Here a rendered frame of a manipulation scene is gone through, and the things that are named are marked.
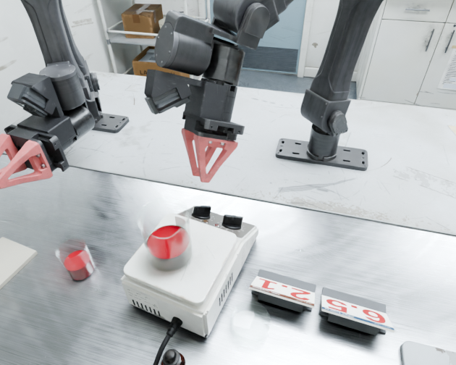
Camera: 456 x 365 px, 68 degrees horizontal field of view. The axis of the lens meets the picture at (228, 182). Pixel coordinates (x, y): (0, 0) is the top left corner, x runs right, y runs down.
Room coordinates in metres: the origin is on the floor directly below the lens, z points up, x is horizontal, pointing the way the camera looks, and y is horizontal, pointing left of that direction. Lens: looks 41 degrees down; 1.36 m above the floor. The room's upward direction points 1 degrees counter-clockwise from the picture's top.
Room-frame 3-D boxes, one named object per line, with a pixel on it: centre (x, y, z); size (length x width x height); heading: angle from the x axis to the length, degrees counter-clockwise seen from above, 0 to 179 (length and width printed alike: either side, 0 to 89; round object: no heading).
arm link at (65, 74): (0.58, 0.29, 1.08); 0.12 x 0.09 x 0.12; 19
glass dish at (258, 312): (0.22, -0.03, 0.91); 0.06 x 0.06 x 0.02
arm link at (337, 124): (0.61, -0.21, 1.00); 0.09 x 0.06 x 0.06; 29
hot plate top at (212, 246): (0.29, 0.06, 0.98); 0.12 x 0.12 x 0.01; 65
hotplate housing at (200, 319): (0.31, 0.05, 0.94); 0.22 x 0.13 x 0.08; 155
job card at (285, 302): (0.27, -0.08, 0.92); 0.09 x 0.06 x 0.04; 70
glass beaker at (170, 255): (0.28, 0.08, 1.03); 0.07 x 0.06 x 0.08; 13
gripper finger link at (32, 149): (0.42, 0.33, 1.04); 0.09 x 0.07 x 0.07; 157
